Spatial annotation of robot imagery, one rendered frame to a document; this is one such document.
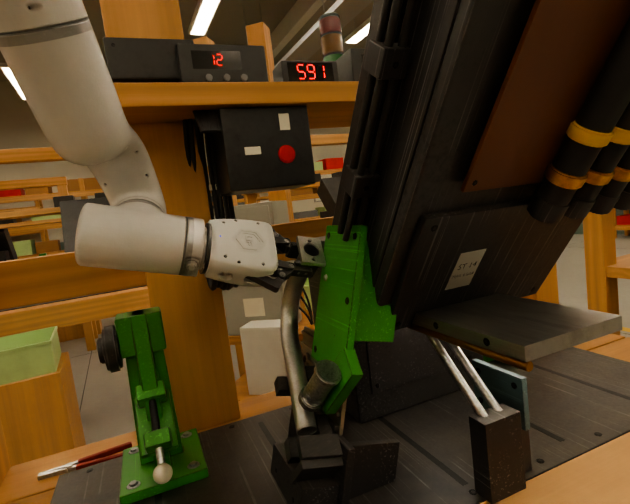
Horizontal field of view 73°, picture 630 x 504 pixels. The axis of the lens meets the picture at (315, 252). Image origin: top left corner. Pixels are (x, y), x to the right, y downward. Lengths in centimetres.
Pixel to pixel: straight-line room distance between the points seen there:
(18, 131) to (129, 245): 1035
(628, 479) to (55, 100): 82
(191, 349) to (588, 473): 69
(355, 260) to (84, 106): 36
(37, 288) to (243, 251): 50
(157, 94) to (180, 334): 45
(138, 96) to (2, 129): 1021
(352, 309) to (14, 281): 67
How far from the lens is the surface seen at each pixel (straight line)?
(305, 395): 62
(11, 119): 1098
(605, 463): 78
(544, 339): 54
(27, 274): 99
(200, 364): 93
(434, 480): 71
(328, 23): 109
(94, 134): 53
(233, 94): 81
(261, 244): 64
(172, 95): 79
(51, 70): 52
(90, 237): 60
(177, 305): 89
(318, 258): 66
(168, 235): 60
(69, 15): 52
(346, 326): 59
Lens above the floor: 130
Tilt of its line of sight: 6 degrees down
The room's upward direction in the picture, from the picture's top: 7 degrees counter-clockwise
